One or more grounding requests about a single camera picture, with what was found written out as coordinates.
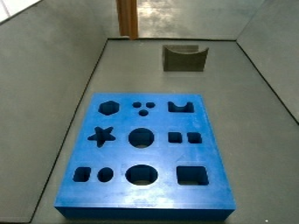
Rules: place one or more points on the black curved holder stand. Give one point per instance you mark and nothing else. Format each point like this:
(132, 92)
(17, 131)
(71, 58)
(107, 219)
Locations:
(184, 58)

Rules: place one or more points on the blue shape sorting board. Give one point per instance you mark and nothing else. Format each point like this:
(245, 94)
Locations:
(145, 162)

